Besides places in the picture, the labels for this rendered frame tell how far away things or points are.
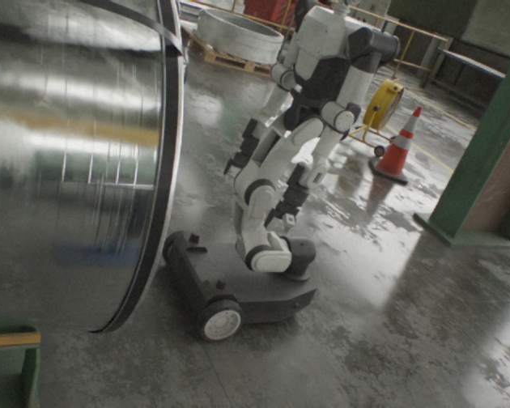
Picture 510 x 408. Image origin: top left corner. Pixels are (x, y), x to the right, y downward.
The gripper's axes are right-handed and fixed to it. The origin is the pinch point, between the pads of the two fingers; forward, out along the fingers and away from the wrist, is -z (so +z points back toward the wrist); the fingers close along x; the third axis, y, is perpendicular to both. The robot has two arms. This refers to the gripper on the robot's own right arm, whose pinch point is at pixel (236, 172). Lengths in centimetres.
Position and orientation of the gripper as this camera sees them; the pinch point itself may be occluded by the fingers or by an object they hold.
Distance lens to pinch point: 247.4
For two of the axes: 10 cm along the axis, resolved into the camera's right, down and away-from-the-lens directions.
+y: 4.3, 5.3, -7.3
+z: 4.9, -8.2, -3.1
